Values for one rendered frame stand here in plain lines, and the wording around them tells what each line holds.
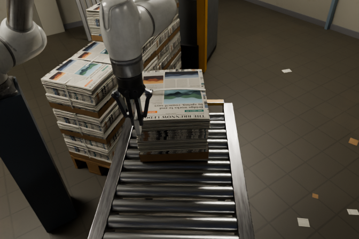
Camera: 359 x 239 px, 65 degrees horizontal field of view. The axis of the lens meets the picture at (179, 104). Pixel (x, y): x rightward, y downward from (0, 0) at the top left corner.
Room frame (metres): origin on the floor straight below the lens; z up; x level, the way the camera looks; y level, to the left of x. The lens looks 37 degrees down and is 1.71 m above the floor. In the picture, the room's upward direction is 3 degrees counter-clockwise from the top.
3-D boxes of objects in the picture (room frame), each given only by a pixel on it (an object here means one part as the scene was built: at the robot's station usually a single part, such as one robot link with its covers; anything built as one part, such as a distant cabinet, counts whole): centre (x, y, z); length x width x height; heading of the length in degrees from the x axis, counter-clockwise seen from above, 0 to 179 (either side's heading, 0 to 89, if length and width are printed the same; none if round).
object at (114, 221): (0.55, 0.05, 0.77); 0.47 x 0.05 x 0.05; 85
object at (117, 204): (0.61, 0.04, 0.77); 0.47 x 0.05 x 0.05; 85
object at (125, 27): (0.73, 0.13, 1.43); 0.13 x 0.11 x 0.16; 148
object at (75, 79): (1.98, 0.46, 0.42); 1.17 x 0.39 x 0.83; 158
